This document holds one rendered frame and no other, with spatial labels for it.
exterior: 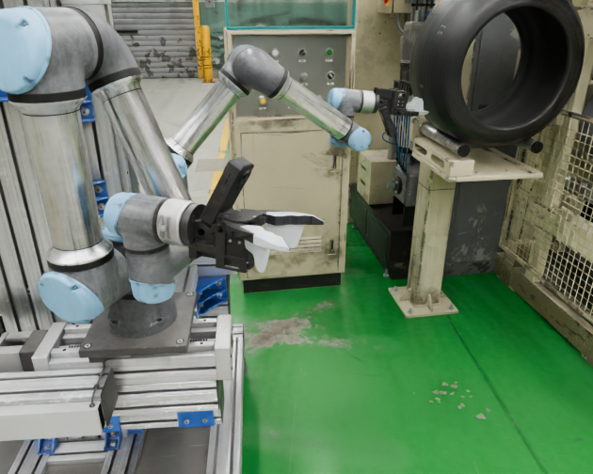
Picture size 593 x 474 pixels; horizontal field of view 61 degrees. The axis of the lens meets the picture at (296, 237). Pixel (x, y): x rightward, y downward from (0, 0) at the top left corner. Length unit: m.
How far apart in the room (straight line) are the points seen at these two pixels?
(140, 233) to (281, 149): 1.55
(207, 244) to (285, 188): 1.61
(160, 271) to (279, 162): 1.53
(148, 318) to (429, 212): 1.53
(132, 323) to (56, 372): 0.21
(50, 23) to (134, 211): 0.30
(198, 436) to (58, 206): 0.91
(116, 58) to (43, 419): 0.72
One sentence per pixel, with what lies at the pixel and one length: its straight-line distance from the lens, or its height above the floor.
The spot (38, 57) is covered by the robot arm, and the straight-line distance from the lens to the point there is 0.84.
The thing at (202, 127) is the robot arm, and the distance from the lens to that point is 1.64.
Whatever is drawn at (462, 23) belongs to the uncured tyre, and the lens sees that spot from 1.80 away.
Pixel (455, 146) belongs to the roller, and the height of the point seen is 0.91.
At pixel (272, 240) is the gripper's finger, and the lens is 0.68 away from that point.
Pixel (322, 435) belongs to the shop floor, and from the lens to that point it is 1.88.
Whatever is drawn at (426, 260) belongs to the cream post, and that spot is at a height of 0.27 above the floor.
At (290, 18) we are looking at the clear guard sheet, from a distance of 2.29.
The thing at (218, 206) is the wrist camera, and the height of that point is 1.09.
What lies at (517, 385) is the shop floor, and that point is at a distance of 2.24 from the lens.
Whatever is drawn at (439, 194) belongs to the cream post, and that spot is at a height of 0.60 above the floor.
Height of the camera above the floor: 1.37
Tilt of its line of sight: 25 degrees down
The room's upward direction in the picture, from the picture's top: straight up
